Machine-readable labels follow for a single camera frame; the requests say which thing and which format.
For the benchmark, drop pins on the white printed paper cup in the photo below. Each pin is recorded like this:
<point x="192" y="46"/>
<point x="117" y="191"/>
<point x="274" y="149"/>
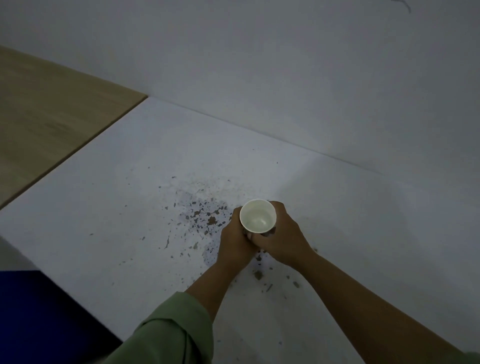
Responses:
<point x="257" y="217"/>

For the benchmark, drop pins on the person's green sleeve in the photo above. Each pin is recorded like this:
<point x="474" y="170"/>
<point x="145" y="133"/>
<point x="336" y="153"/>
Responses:
<point x="168" y="337"/>
<point x="470" y="359"/>

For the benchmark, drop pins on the person's left hand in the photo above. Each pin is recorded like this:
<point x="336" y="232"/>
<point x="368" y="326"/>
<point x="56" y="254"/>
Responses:
<point x="234" y="247"/>

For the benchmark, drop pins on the wooden table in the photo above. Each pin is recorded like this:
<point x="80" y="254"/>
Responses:
<point x="56" y="112"/>

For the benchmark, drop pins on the person's green right sleeve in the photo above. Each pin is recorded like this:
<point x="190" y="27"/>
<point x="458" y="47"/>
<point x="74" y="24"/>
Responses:
<point x="470" y="359"/>

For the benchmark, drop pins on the person's right hand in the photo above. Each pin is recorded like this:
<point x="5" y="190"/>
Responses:
<point x="285" y="243"/>

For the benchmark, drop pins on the person's right forearm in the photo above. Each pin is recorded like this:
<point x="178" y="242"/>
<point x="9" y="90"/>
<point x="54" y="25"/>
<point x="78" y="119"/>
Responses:
<point x="375" y="322"/>

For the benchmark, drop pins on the person's left forearm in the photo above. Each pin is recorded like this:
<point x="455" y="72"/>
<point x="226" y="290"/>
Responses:
<point x="213" y="288"/>

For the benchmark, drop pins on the chipped white table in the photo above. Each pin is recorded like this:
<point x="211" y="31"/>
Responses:
<point x="337" y="210"/>

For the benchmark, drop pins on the person's green left sleeve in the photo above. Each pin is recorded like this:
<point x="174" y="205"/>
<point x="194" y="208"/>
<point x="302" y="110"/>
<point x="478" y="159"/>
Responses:
<point x="168" y="337"/>

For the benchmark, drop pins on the blue metal chair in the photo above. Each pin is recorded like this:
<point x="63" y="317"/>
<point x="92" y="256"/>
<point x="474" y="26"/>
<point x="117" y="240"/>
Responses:
<point x="45" y="318"/>

